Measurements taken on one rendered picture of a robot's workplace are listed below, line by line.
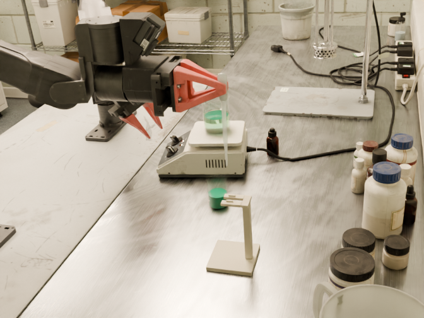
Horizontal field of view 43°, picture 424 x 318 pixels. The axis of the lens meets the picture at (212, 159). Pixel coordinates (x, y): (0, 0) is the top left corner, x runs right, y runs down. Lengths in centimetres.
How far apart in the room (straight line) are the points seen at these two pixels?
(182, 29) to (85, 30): 267
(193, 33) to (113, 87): 265
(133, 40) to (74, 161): 62
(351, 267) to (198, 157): 48
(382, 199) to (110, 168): 64
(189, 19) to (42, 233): 249
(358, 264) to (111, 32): 50
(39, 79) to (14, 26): 365
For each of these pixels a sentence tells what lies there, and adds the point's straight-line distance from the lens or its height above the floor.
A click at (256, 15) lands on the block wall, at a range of 366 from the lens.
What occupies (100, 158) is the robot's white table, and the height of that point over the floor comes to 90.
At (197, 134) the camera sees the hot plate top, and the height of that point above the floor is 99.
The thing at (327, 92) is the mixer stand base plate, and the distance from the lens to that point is 163.
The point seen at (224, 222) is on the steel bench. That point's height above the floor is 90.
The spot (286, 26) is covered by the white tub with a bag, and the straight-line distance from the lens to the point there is 219.
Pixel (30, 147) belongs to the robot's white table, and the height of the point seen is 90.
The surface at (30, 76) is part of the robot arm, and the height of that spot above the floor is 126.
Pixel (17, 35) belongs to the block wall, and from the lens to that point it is 450.
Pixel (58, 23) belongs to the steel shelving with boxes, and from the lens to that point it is 374.
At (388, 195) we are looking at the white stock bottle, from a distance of 97.
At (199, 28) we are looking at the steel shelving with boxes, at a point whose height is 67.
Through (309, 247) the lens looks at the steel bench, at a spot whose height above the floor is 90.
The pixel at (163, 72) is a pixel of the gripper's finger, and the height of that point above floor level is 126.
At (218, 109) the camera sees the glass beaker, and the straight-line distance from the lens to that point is 117.
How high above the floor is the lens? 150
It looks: 28 degrees down
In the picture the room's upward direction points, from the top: 5 degrees counter-clockwise
